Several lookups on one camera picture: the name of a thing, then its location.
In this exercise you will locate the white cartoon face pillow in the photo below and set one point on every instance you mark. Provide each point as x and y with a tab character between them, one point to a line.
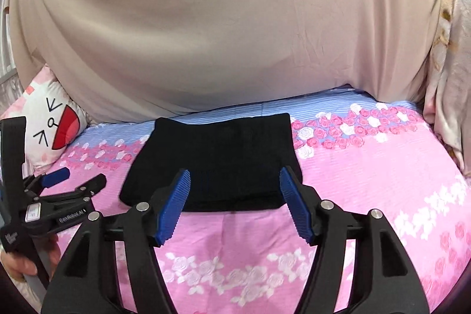
53	120

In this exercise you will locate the beige draped curtain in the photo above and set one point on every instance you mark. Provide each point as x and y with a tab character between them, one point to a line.
134	60

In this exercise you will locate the pale floral blanket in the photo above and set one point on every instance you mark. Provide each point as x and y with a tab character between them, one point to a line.
447	97

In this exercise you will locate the pink floral bed sheet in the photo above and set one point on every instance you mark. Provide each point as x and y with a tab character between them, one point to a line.
360	154

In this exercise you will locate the white satin cloth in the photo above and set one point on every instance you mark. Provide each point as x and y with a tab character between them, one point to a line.
10	84

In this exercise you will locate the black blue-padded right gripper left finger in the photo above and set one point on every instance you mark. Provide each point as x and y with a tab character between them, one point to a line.
107	251

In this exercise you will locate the person's left hand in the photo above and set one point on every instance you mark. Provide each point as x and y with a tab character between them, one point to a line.
18	266

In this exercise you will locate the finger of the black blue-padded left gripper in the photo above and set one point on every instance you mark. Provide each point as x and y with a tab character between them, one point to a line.
81	194
36	184

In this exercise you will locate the black fleece-lined pants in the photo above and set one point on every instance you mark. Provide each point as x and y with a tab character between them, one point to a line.
234	165

